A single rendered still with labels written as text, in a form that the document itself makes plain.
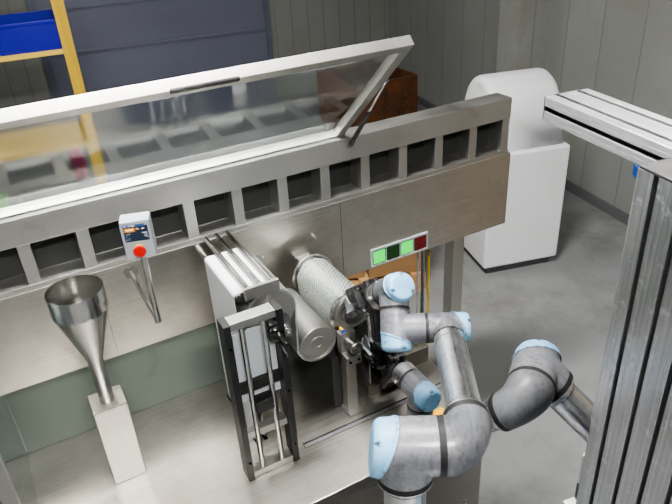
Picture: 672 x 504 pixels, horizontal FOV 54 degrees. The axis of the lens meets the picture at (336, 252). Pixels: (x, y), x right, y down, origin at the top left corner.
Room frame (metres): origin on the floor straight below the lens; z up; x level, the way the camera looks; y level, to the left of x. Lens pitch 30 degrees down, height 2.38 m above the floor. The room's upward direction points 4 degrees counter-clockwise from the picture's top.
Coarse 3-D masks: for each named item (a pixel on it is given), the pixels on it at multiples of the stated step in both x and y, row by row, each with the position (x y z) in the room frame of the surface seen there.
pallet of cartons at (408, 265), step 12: (420, 252) 3.61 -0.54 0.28; (384, 264) 3.57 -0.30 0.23; (396, 264) 3.59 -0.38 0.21; (408, 264) 3.60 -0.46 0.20; (420, 264) 3.61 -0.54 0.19; (360, 276) 3.57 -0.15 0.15; (372, 276) 3.56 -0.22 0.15; (384, 276) 3.58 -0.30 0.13; (420, 276) 3.58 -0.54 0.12; (420, 288) 3.58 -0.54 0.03
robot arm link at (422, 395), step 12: (408, 372) 1.44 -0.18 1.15; (420, 372) 1.45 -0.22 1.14; (408, 384) 1.41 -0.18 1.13; (420, 384) 1.39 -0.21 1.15; (432, 384) 1.39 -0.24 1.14; (408, 396) 1.39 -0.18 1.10; (420, 396) 1.35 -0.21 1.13; (432, 396) 1.35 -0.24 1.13; (420, 408) 1.34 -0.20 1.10; (432, 408) 1.35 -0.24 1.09
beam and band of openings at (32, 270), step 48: (480, 96) 2.35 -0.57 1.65; (336, 144) 1.98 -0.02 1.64; (384, 144) 2.07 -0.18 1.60; (432, 144) 2.18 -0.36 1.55; (480, 144) 2.35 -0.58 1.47; (144, 192) 1.70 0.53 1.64; (192, 192) 1.76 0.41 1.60; (240, 192) 1.83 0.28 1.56; (288, 192) 1.98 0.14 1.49; (336, 192) 2.02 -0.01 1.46; (0, 240) 1.52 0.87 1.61; (48, 240) 1.64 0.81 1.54; (96, 240) 1.70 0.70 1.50; (192, 240) 1.75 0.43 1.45; (0, 288) 1.53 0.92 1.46
